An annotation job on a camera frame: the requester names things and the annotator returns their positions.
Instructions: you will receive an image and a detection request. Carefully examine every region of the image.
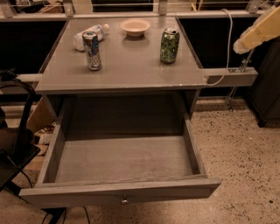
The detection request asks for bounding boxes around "grey wooden cabinet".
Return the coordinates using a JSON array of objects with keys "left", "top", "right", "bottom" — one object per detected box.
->
[{"left": 36, "top": 17, "right": 205, "bottom": 138}]

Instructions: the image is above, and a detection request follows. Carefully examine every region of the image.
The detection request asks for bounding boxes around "black chair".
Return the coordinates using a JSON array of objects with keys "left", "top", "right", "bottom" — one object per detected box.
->
[{"left": 0, "top": 69, "right": 40, "bottom": 196}]

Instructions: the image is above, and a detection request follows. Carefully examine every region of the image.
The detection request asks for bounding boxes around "silver drawer knob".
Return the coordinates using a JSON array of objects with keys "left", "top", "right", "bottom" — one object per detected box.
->
[{"left": 121, "top": 197, "right": 130, "bottom": 205}]

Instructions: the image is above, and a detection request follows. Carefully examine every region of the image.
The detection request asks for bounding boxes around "open grey top drawer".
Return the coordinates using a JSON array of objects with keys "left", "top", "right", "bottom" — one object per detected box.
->
[{"left": 20, "top": 115, "right": 221, "bottom": 208}]

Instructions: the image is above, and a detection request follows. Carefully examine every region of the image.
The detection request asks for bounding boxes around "green soda can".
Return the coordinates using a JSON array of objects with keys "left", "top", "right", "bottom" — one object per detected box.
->
[{"left": 160, "top": 28, "right": 180, "bottom": 64}]

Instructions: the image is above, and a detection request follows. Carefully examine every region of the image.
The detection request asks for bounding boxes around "dark cabinet at right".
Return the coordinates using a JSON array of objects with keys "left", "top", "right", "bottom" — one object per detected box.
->
[{"left": 248, "top": 38, "right": 280, "bottom": 127}]

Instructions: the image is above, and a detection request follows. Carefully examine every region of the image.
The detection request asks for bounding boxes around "metal diagonal rod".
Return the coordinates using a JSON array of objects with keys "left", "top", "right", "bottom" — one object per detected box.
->
[{"left": 225, "top": 49, "right": 255, "bottom": 112}]

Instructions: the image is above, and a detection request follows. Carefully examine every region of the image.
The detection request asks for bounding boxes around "grey horizontal rail beam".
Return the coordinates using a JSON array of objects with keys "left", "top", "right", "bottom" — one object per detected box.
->
[{"left": 204, "top": 67, "right": 257, "bottom": 88}]

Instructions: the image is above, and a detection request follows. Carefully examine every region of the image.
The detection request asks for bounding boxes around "white paper bowl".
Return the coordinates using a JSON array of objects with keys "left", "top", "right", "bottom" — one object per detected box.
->
[{"left": 120, "top": 18, "right": 151, "bottom": 38}]

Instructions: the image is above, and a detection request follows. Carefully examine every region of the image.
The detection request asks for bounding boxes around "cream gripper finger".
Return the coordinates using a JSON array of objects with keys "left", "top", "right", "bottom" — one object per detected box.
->
[{"left": 233, "top": 6, "right": 280, "bottom": 54}]

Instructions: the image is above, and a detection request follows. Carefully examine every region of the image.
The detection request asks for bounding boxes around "white cable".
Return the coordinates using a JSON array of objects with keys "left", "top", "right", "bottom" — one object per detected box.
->
[{"left": 206, "top": 8, "right": 234, "bottom": 88}]

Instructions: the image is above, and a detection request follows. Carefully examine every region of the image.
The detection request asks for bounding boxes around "silver blue energy drink can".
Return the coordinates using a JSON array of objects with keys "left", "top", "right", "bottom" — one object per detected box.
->
[{"left": 83, "top": 33, "right": 102, "bottom": 71}]

